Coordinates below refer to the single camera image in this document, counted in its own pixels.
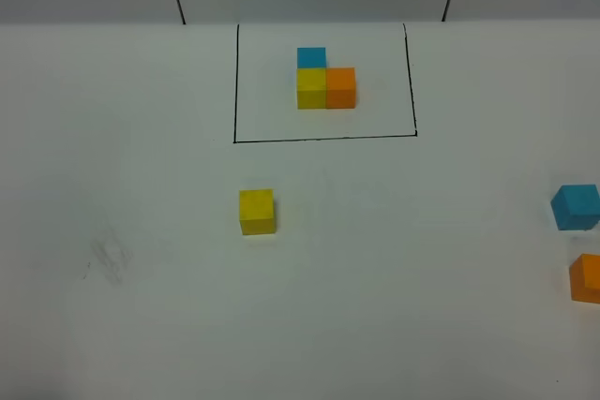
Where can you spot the blue template block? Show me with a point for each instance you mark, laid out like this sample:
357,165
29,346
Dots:
311,57

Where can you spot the orange template block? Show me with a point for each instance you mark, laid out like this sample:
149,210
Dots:
340,88

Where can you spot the yellow template block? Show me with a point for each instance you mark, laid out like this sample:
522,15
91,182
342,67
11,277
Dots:
311,88

